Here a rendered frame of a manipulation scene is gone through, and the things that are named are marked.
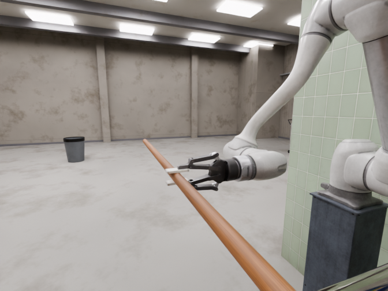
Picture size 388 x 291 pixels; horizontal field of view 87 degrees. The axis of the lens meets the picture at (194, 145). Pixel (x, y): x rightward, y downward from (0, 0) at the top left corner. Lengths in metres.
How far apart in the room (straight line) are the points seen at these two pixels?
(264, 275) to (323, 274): 1.01
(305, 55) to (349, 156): 0.47
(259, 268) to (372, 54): 0.69
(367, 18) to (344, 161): 0.54
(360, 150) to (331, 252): 0.47
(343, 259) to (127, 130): 9.40
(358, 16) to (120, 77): 9.55
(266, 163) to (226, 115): 10.60
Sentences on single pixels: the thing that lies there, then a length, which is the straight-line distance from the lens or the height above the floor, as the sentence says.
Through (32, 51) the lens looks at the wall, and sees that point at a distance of 10.55.
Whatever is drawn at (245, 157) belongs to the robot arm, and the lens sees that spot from 0.71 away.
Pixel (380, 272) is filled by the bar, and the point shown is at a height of 1.18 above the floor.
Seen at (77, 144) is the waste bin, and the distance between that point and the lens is 6.25.
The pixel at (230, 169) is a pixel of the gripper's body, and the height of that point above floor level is 1.21.
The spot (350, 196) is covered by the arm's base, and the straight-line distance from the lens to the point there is 1.11.
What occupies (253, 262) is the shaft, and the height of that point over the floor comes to 1.21.
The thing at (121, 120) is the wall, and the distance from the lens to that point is 9.90.
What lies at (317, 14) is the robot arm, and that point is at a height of 1.70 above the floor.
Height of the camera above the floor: 1.40
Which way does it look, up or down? 10 degrees down
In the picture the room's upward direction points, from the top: straight up
